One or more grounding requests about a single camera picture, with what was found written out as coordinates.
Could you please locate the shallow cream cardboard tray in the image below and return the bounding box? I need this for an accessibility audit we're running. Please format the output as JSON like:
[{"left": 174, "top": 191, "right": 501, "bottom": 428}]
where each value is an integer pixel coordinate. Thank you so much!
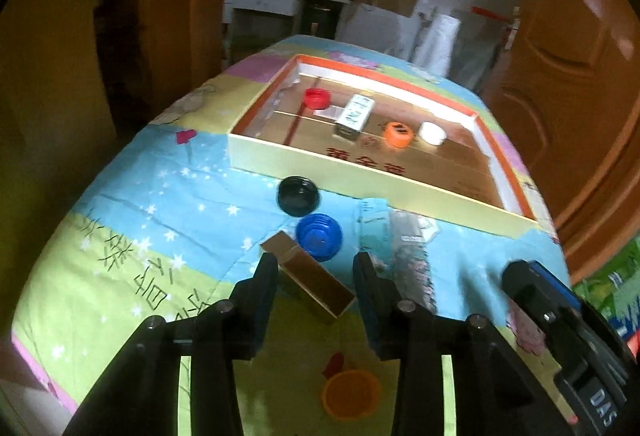
[{"left": 228, "top": 55, "right": 543, "bottom": 237}]

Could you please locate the red bottle cap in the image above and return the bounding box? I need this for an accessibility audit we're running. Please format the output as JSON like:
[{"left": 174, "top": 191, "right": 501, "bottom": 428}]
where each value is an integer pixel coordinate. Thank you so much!
[{"left": 303, "top": 88, "right": 332, "bottom": 110}]

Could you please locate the white kitchen counter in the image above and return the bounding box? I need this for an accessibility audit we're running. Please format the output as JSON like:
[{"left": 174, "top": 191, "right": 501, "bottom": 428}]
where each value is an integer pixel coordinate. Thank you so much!
[{"left": 222, "top": 0, "right": 353, "bottom": 37}]

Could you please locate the white plastic roll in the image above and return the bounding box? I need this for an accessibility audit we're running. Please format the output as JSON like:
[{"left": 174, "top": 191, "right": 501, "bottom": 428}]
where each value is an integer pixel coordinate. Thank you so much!
[{"left": 422, "top": 11, "right": 463, "bottom": 77}]

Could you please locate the green printed carton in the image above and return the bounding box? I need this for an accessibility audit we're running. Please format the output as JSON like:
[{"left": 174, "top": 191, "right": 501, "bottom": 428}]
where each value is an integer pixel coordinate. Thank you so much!
[{"left": 572, "top": 248, "right": 640, "bottom": 337}]

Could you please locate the small brown cardboard box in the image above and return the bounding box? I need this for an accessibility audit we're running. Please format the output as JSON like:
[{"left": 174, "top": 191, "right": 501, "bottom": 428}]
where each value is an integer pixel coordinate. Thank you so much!
[{"left": 260, "top": 231, "right": 357, "bottom": 326}]

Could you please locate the blue bottle cap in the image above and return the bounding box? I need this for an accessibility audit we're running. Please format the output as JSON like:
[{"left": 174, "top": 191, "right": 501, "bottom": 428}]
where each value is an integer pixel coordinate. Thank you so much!
[{"left": 295, "top": 213, "right": 343, "bottom": 262}]

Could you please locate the black bottle cap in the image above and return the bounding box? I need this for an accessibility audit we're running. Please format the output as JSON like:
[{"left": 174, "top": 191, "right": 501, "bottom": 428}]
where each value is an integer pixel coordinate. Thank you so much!
[{"left": 277, "top": 176, "right": 320, "bottom": 217}]

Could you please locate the yellow-orange bottle cap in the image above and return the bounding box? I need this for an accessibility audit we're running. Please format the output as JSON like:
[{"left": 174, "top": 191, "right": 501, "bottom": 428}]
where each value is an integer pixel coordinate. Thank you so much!
[{"left": 321, "top": 368, "right": 382, "bottom": 418}]

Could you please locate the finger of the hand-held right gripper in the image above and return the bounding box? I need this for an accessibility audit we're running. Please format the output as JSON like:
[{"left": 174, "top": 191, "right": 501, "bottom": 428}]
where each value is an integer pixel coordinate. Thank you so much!
[
  {"left": 527, "top": 260, "right": 587, "bottom": 312},
  {"left": 501, "top": 258, "right": 576, "bottom": 342}
]

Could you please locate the white rectangular box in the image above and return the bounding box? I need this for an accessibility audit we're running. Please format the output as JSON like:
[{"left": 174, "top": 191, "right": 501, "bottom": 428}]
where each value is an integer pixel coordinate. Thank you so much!
[{"left": 333, "top": 93, "right": 377, "bottom": 142}]

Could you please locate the clear plastic bottle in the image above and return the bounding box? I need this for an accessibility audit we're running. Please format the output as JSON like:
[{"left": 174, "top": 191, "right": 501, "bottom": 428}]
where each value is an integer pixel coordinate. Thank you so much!
[{"left": 390, "top": 211, "right": 441, "bottom": 317}]

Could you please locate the brown wooden door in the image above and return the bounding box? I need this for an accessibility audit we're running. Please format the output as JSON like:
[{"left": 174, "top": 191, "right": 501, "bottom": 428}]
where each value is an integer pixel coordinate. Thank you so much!
[{"left": 480, "top": 0, "right": 640, "bottom": 237}]

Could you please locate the printed brown cardboard liner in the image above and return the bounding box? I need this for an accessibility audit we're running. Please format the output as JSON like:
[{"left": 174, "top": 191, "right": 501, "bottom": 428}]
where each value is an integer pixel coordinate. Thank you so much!
[{"left": 245, "top": 68, "right": 506, "bottom": 209}]

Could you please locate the clear plastic sheet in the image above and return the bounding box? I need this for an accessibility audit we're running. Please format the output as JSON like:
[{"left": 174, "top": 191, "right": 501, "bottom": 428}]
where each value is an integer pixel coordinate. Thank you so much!
[{"left": 452, "top": 16, "right": 506, "bottom": 94}]

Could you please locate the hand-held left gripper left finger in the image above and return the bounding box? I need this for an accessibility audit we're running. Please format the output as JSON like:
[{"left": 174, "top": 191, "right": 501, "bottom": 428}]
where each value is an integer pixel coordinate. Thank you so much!
[{"left": 62, "top": 252, "right": 279, "bottom": 436}]

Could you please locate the colourful cartoon printed tablecloth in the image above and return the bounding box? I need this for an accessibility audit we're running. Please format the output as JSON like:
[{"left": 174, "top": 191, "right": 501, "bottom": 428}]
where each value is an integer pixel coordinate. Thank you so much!
[{"left": 10, "top": 35, "right": 571, "bottom": 436}]

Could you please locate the orange bottle cap with label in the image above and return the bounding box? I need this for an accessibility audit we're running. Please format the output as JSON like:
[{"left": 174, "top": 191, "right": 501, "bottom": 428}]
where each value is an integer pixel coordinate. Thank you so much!
[{"left": 384, "top": 121, "right": 414, "bottom": 150}]

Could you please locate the red paper strip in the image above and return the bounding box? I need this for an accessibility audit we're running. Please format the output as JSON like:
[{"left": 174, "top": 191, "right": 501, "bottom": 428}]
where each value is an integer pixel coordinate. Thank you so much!
[{"left": 471, "top": 5, "right": 516, "bottom": 22}]

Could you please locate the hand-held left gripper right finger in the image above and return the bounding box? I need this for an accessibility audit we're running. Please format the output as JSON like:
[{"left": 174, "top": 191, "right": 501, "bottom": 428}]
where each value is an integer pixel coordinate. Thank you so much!
[{"left": 352, "top": 252, "right": 577, "bottom": 436}]

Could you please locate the metal door handle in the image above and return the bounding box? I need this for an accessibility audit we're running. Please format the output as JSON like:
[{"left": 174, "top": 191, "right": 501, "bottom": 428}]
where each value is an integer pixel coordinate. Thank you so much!
[{"left": 502, "top": 6, "right": 523, "bottom": 52}]

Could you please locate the black air fryer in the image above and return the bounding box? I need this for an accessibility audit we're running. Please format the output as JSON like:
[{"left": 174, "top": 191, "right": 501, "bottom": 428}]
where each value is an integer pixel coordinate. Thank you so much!
[{"left": 304, "top": 1, "right": 341, "bottom": 39}]

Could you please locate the white bottle cap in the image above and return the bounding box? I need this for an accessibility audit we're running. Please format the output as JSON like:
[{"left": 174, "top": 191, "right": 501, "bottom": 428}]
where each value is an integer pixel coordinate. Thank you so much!
[{"left": 419, "top": 122, "right": 447, "bottom": 147}]

